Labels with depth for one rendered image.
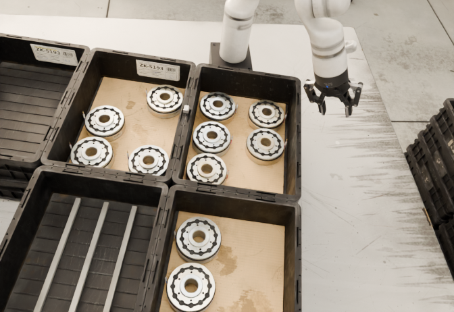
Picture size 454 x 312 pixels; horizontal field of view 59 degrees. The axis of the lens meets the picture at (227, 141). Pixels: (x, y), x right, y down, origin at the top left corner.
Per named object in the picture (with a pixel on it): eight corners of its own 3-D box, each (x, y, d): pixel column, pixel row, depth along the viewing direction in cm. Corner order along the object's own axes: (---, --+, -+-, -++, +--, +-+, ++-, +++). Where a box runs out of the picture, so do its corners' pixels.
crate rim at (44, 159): (93, 52, 115) (92, 46, 113) (196, 67, 116) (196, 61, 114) (40, 169, 91) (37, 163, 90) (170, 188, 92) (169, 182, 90)
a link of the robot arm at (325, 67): (357, 46, 92) (357, 23, 88) (346, 78, 86) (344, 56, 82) (319, 45, 96) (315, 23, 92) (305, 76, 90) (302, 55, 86)
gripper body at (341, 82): (307, 74, 90) (312, 104, 96) (345, 76, 86) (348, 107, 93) (315, 53, 94) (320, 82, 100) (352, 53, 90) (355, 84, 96)
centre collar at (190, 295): (183, 271, 86) (183, 271, 85) (205, 277, 85) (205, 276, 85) (176, 294, 83) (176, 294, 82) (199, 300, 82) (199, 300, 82)
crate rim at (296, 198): (298, 206, 92) (301, 202, 91) (170, 188, 92) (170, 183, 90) (298, 83, 116) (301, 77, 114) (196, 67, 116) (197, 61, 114)
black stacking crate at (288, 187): (288, 223, 100) (300, 202, 91) (171, 206, 100) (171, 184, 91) (290, 105, 124) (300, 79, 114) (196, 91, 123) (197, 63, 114)
